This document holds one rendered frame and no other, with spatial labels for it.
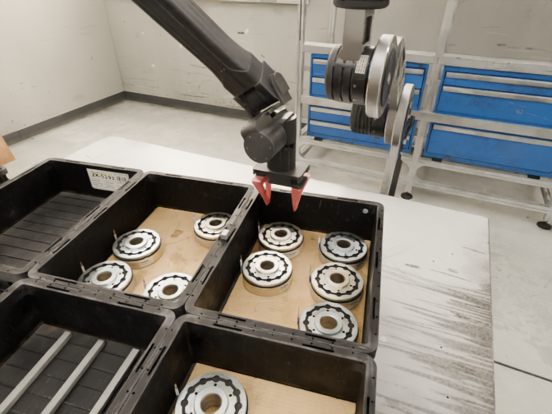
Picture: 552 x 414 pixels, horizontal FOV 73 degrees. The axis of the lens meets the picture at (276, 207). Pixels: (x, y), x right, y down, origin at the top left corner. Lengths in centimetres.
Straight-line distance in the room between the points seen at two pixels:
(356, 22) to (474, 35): 234
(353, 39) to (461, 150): 171
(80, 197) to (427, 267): 97
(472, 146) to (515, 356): 122
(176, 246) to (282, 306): 30
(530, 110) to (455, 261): 152
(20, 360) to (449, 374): 78
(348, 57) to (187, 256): 61
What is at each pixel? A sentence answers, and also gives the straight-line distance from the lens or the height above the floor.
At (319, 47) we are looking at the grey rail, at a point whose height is 93.
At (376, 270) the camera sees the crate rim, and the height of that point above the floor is 93.
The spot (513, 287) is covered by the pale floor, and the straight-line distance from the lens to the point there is 227.
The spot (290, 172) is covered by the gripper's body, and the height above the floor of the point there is 104.
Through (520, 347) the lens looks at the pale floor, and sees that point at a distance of 200.
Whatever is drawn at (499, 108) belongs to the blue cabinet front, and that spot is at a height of 69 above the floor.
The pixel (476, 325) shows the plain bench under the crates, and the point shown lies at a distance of 98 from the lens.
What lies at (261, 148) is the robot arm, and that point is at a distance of 63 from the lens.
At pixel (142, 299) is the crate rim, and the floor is 93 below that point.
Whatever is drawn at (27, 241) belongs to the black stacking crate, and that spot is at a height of 83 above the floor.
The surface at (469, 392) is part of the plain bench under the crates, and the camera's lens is 87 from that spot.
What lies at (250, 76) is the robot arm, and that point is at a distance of 66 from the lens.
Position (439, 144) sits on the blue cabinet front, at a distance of 257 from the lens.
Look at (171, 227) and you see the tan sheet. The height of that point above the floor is 83.
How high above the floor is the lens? 139
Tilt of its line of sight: 34 degrees down
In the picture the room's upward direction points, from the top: straight up
